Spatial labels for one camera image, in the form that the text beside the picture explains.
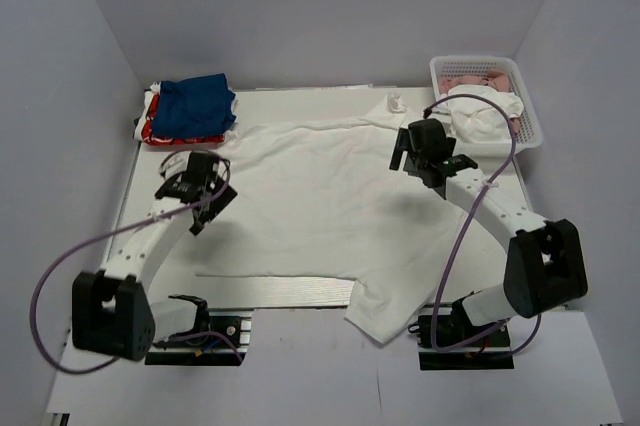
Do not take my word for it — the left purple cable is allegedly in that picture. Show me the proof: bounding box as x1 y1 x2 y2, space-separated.
28 150 241 375

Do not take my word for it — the white printed t-shirt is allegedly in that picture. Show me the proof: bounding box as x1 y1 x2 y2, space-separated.
190 94 464 344

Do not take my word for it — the white plastic basket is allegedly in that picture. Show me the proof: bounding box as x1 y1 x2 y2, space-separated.
430 55 543 157

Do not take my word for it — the white crumpled shirt in basket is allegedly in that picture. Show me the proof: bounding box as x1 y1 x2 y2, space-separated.
442 84 524 144

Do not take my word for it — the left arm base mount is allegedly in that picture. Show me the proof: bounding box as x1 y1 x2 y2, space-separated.
144 310 253 367

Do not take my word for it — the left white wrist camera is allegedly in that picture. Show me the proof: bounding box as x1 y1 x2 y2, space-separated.
158 151 191 180

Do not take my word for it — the pink garment in basket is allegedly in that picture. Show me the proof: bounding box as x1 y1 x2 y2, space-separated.
438 69 520 133

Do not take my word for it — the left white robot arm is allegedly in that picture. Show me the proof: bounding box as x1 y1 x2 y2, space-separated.
71 151 237 361

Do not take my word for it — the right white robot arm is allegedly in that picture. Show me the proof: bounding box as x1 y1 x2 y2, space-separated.
390 119 588 345

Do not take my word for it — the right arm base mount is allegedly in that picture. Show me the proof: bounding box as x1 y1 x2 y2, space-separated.
407 310 514 371

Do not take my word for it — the red and white folded shirt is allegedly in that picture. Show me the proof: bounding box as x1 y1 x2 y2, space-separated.
132 85 226 147

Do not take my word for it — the blue t-shirt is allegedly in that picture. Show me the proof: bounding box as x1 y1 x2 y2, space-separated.
151 73 236 140

